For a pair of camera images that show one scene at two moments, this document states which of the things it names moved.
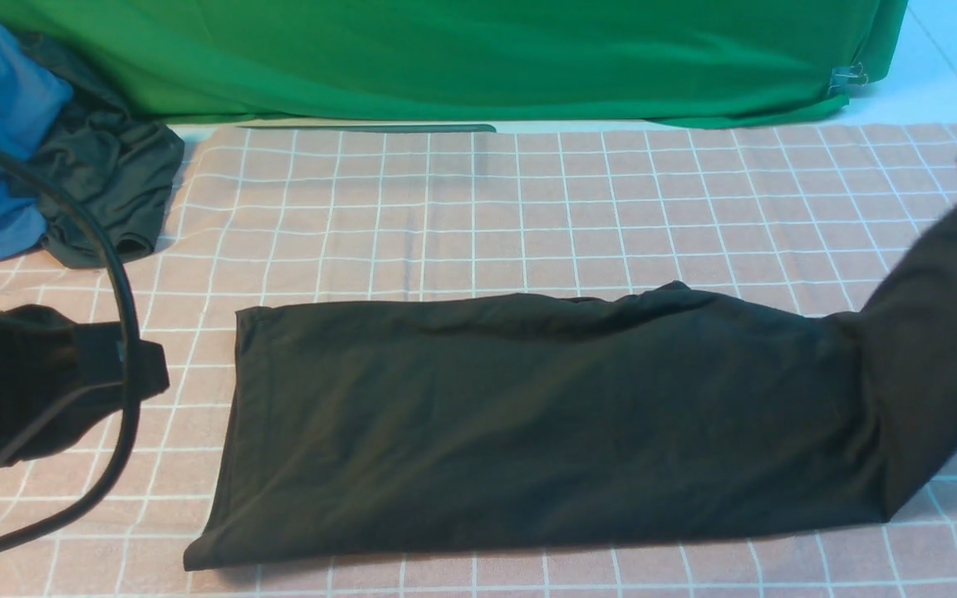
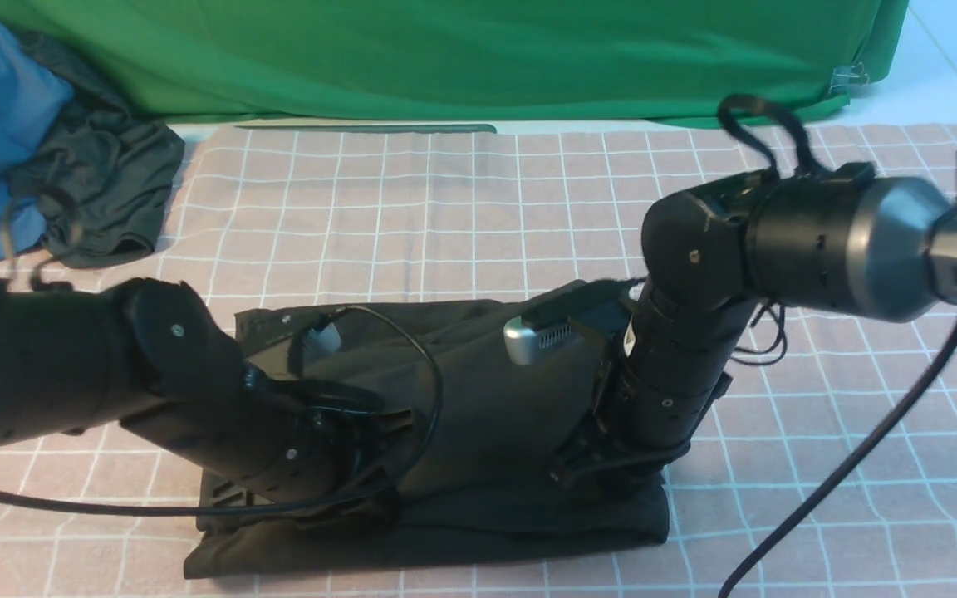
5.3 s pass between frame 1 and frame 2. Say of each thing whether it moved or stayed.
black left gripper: moved
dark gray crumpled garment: stayed
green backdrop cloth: stayed
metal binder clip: stayed
